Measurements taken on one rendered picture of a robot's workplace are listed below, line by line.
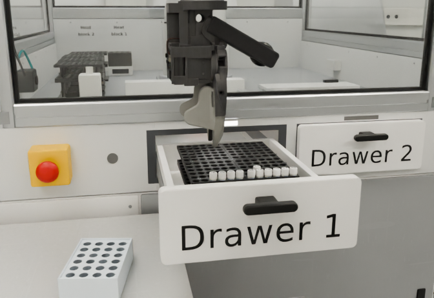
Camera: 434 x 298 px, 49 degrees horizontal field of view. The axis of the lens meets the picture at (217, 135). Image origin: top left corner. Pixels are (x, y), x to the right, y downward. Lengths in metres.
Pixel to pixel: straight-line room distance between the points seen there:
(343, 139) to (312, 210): 0.38
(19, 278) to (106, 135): 0.31
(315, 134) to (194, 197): 0.44
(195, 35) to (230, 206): 0.25
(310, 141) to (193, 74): 0.41
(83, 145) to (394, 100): 0.66
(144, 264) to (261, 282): 0.40
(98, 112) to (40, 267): 0.31
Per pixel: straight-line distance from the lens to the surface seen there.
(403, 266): 1.28
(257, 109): 0.99
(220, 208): 0.66
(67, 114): 0.97
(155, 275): 0.78
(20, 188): 1.02
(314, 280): 1.19
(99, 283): 0.72
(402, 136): 1.12
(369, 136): 1.04
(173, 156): 1.00
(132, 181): 0.99
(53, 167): 0.92
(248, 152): 0.91
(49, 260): 0.86
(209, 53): 0.68
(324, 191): 0.70
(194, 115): 0.70
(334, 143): 1.05
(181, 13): 0.69
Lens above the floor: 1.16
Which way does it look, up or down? 14 degrees down
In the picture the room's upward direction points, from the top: straight up
